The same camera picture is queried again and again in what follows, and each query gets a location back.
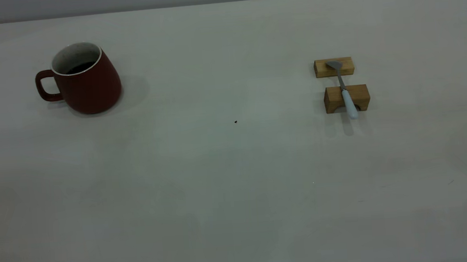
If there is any spoon with light blue handle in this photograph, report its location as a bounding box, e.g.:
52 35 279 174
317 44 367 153
326 59 359 121

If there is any red ceramic mug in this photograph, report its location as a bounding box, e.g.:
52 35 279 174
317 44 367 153
33 40 125 119

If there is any wooden arch block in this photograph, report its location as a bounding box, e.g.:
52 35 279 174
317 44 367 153
323 84 371 114

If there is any rectangular wooden block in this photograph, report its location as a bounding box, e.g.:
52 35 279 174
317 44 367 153
314 57 355 79

